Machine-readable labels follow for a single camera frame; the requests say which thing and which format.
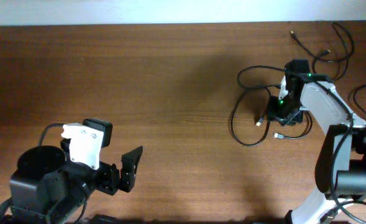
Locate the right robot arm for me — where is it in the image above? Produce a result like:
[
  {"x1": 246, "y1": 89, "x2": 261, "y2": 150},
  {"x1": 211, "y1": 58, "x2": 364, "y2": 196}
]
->
[{"x1": 267, "y1": 59, "x2": 366, "y2": 223}]

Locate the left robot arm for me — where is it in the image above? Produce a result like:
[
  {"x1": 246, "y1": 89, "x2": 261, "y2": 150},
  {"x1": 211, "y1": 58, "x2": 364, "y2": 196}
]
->
[{"x1": 0, "y1": 146, "x2": 144, "y2": 223}]

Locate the short black cable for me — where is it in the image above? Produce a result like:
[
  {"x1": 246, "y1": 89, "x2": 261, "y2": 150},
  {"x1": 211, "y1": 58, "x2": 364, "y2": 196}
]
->
[{"x1": 230, "y1": 86, "x2": 313, "y2": 147}]

